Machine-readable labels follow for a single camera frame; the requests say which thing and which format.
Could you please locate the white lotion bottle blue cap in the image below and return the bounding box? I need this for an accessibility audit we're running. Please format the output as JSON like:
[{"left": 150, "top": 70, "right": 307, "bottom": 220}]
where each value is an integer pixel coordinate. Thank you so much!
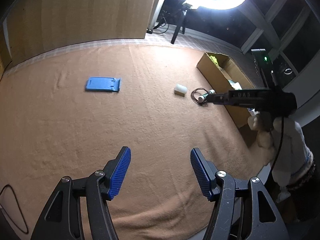
[{"left": 228, "top": 80, "right": 242, "bottom": 90}]

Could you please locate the dark red hair tie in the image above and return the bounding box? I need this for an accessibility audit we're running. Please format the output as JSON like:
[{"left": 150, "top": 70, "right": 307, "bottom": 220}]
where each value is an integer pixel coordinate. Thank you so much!
[{"left": 190, "top": 87, "right": 209, "bottom": 106}]

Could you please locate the yellow plastic shuttlecock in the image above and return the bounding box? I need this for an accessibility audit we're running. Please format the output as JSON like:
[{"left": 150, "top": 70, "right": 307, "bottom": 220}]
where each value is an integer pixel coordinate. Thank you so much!
[{"left": 209, "top": 55, "right": 219, "bottom": 67}]

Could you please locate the right gloved hand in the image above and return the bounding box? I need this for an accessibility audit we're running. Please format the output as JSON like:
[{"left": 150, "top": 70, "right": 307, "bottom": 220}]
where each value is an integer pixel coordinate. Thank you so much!
[{"left": 248, "top": 113, "right": 316, "bottom": 203}]

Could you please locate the brown cardboard box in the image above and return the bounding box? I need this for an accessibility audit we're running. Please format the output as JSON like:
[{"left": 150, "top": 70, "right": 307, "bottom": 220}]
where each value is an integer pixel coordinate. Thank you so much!
[{"left": 196, "top": 52, "right": 254, "bottom": 129}]

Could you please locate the white eraser block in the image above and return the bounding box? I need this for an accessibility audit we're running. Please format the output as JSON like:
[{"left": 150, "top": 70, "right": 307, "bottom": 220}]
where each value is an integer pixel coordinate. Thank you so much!
[{"left": 174, "top": 84, "right": 188, "bottom": 97}]

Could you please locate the blue plastic phone stand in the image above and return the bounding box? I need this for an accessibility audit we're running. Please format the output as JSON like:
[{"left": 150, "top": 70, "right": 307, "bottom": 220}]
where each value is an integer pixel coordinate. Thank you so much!
[{"left": 85, "top": 77, "right": 121, "bottom": 92}]

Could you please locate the light wood headboard panel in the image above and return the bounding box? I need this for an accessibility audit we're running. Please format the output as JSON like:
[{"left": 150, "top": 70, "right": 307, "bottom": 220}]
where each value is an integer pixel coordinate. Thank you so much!
[{"left": 7, "top": 0, "right": 154, "bottom": 65}]

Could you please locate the black power cable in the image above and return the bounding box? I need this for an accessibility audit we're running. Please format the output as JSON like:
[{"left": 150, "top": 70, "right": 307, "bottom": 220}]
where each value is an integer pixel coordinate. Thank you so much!
[{"left": 0, "top": 184, "right": 29, "bottom": 235}]

